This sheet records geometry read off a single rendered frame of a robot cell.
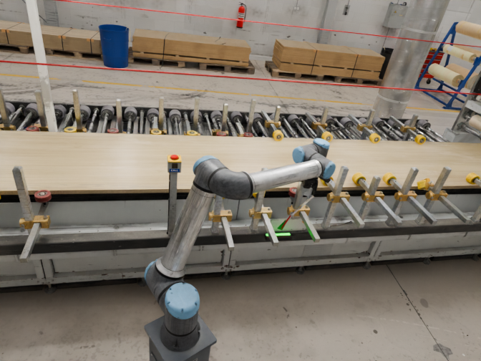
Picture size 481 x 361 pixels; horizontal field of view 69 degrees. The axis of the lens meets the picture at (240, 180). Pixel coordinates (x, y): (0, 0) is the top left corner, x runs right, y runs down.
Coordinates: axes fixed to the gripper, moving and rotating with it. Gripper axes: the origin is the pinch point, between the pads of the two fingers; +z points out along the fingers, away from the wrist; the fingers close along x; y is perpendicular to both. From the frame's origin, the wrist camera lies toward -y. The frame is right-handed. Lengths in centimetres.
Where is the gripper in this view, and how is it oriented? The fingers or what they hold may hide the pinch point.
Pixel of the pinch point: (309, 196)
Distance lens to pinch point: 210.4
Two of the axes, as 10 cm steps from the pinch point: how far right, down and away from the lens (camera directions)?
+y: -9.7, 0.1, -2.5
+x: 2.1, 5.6, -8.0
